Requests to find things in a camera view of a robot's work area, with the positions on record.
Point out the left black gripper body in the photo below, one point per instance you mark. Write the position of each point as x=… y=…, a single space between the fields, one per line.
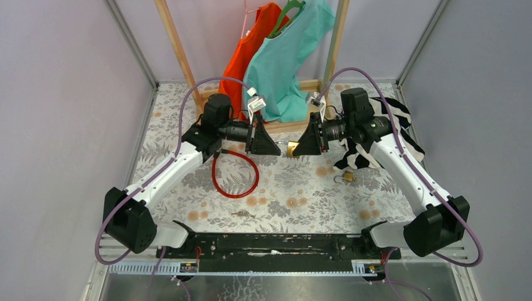
x=241 y=131

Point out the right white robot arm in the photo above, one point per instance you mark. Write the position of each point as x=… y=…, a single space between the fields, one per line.
x=439 y=217

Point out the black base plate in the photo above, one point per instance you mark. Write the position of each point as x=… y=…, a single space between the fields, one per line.
x=284 y=253

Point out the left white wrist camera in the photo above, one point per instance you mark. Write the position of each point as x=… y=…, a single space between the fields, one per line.
x=255 y=103

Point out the orange shirt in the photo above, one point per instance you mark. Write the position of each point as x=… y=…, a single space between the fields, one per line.
x=259 y=25

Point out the small brass padlock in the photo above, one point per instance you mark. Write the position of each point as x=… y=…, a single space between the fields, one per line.
x=346 y=177

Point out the black white striped cloth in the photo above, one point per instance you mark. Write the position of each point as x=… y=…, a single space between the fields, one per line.
x=356 y=157

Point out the wooden clothes rack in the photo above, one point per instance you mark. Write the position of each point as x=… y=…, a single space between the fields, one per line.
x=200 y=96

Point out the green clothes hanger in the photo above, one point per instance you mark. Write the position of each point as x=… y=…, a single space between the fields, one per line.
x=283 y=20

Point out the large brass padlock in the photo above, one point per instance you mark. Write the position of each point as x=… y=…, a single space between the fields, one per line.
x=291 y=146

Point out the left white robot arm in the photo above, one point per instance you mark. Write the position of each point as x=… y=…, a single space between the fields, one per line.
x=128 y=213

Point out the teal shirt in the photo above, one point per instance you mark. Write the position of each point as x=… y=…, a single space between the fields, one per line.
x=273 y=69

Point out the pink clothes hanger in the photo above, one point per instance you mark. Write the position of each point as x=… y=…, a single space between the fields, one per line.
x=247 y=12

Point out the floral table mat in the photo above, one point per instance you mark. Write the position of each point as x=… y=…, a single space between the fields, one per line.
x=285 y=195

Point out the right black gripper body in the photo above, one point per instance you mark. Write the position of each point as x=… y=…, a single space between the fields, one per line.
x=330 y=130

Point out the white slotted cable duct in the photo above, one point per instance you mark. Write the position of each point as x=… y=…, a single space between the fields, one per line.
x=147 y=267

